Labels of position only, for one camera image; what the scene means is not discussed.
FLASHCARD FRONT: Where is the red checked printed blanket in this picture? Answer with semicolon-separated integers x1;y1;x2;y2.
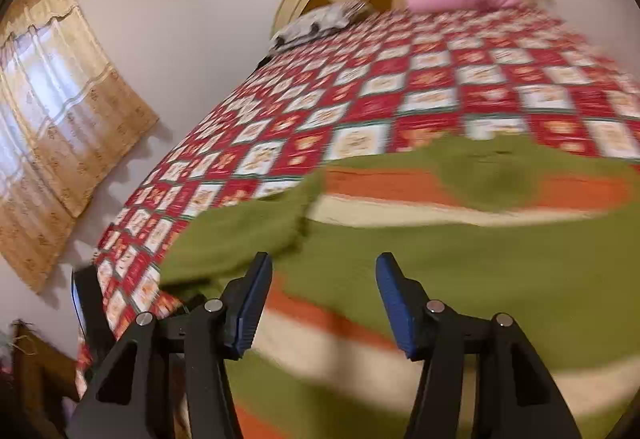
75;5;640;400

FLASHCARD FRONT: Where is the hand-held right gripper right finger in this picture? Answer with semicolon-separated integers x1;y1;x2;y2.
375;252;584;439

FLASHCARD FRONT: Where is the brown wooden furniture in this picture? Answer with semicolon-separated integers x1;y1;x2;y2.
9;319;83;439

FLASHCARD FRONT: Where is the black and white patterned pillow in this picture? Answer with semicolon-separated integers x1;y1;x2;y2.
269;0;373;54

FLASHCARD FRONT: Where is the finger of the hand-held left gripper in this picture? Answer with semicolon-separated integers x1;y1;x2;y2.
71;265;119;362

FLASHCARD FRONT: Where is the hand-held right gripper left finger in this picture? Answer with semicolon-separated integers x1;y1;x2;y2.
66;252;274;439

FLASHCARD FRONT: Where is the green striped knit sweater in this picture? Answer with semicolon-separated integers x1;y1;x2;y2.
159;135;640;439

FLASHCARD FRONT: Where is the beige patterned curtain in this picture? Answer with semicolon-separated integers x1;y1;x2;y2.
0;0;161;295

